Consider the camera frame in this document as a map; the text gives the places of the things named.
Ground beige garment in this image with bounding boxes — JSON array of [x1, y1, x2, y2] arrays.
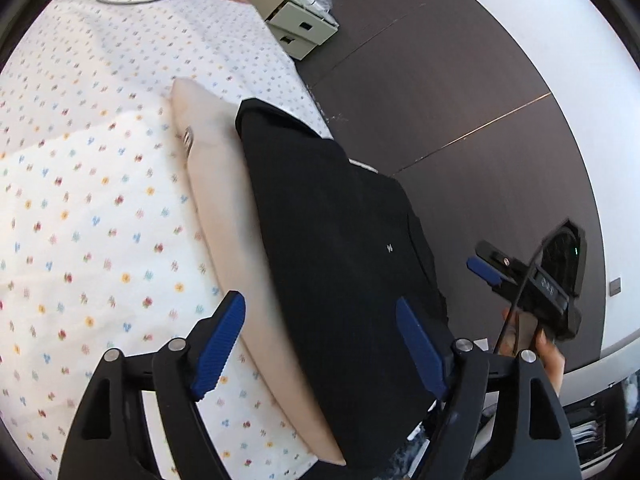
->
[[170, 78, 347, 467]]

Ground dark low cabinet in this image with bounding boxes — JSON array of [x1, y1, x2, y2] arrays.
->
[[559, 369, 640, 480]]

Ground blue patterned cloth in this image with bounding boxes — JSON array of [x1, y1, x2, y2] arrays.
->
[[394, 424, 432, 480]]

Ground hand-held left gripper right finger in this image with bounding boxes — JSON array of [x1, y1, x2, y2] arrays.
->
[[395, 296, 585, 480]]

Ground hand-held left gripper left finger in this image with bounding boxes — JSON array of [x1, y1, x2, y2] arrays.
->
[[57, 290, 247, 480]]

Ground white floral bed sheet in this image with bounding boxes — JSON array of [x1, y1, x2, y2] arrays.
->
[[0, 0, 334, 480]]

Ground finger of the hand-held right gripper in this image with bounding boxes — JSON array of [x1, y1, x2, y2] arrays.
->
[[466, 255, 512, 289], [474, 239, 532, 282]]

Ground black garment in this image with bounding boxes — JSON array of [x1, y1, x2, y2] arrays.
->
[[235, 98, 451, 472]]

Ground person's right hand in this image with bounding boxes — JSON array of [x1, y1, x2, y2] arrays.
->
[[500, 306, 567, 395]]

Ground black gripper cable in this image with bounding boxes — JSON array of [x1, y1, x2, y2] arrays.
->
[[492, 224, 567, 357]]

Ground cream nightstand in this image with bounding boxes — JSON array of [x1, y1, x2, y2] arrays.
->
[[247, 0, 340, 61]]

